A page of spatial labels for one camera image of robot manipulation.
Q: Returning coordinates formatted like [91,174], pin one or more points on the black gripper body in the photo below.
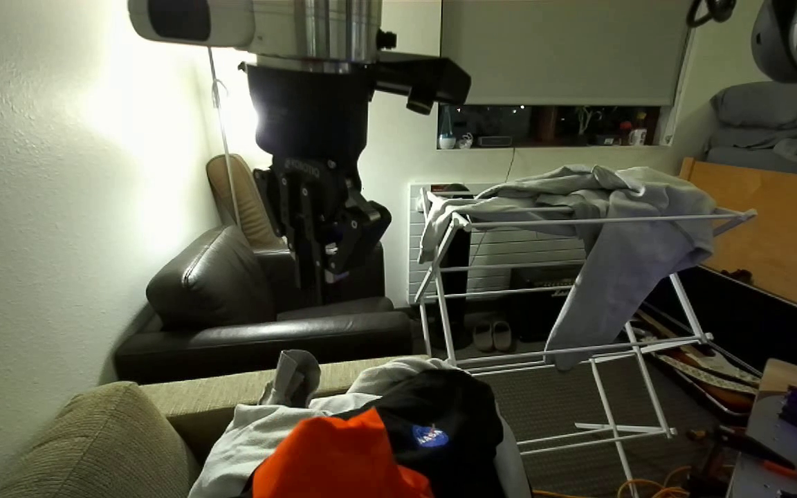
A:
[310,115]

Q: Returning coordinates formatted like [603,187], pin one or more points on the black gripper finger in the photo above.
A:
[296,223]
[354,237]

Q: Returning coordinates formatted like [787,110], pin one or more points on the orange cloth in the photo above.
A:
[343,460]

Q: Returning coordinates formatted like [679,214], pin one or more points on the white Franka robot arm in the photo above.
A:
[317,23]

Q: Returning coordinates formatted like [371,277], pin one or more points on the grey rolled cloth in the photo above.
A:
[294,377]

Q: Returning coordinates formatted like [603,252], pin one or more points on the beige fabric couch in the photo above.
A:
[104,445]

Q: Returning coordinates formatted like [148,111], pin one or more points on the tan woven cushion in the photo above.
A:
[242,197]

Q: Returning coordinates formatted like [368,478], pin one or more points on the black leather armchair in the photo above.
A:
[234,333]

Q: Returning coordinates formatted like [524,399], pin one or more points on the white shoe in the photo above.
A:
[505,333]
[483,333]

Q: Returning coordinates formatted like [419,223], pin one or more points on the white shirt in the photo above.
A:
[260,434]

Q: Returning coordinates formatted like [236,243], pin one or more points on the grey sweatshirt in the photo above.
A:
[621,251]

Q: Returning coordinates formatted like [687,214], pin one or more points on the small white cup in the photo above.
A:
[638,138]

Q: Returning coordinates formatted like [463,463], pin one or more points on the white drying rack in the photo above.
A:
[638,346]

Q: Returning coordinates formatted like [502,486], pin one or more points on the flat boards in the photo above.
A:
[693,363]

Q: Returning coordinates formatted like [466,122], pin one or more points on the grey bedding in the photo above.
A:
[747,149]

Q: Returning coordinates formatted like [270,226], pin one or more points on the wooden bed board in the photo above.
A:
[775,232]

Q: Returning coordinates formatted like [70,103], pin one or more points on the grey pillow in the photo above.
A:
[773,103]

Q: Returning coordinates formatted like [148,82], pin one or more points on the cardboard box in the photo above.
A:
[768,434]

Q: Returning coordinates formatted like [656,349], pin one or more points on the dark bed frame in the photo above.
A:
[747,322]

